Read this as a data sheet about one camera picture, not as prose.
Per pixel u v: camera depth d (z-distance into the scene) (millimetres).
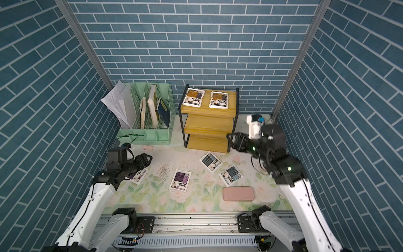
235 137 549
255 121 539
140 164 707
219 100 784
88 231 432
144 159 726
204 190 847
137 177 912
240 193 863
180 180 868
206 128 934
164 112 1116
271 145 421
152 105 935
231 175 889
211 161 943
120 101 885
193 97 788
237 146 525
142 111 942
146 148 989
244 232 725
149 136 1042
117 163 589
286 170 402
